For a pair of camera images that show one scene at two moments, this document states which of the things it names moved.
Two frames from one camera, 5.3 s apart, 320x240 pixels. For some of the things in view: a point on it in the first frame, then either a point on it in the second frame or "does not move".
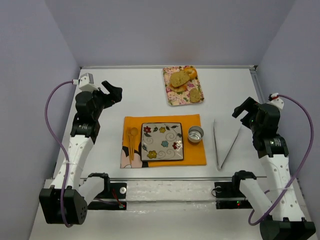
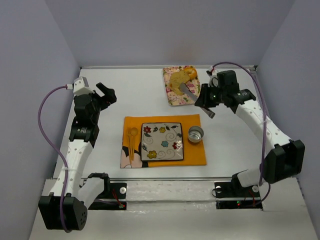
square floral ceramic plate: (161, 141) does not move
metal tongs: (218, 166) to (191, 94)
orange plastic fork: (129, 133) does not move
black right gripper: (249, 110) to (207, 95)
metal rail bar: (179, 179) does not move
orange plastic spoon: (134, 131) does not move
